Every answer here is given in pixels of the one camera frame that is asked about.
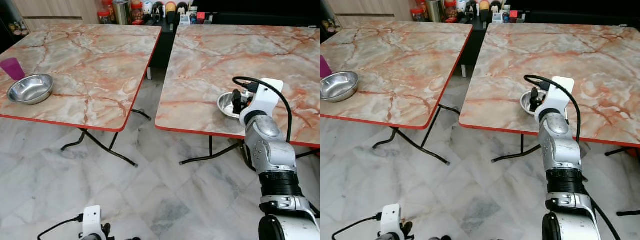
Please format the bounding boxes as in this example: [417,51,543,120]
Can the stainless steel bowl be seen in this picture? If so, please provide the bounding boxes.
[320,71,360,104]
[6,73,55,106]
[216,91,254,120]
[520,90,547,117]

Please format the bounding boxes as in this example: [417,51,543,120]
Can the marble folding table red edge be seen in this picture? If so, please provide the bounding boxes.
[320,22,474,166]
[458,22,640,217]
[154,23,321,166]
[0,22,163,168]

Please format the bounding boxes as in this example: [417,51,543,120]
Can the purple plastic cup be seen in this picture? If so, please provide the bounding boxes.
[0,57,26,82]
[320,55,333,80]

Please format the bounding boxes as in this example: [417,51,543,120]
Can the steel tumbler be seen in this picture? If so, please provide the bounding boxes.
[425,0,446,24]
[112,0,132,25]

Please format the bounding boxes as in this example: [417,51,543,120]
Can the light wooden cabinet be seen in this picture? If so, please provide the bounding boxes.
[12,0,104,32]
[324,0,417,29]

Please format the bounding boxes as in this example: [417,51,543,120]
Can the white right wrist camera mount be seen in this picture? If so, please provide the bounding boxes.
[239,78,285,126]
[534,76,576,122]

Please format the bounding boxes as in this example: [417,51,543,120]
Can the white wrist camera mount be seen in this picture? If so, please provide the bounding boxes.
[239,78,285,126]
[380,203,403,237]
[82,205,103,239]
[534,76,576,122]

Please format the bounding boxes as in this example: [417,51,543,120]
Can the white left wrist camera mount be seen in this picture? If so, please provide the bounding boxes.
[82,205,103,239]
[380,203,403,237]

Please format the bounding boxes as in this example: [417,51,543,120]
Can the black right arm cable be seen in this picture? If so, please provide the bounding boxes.
[232,76,294,144]
[523,74,582,144]

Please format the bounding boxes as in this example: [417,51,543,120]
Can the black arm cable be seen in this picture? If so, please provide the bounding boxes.
[37,213,85,240]
[523,74,582,144]
[331,212,384,240]
[232,76,294,144]

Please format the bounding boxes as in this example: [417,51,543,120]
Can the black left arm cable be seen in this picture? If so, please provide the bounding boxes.
[37,213,85,240]
[331,212,384,240]

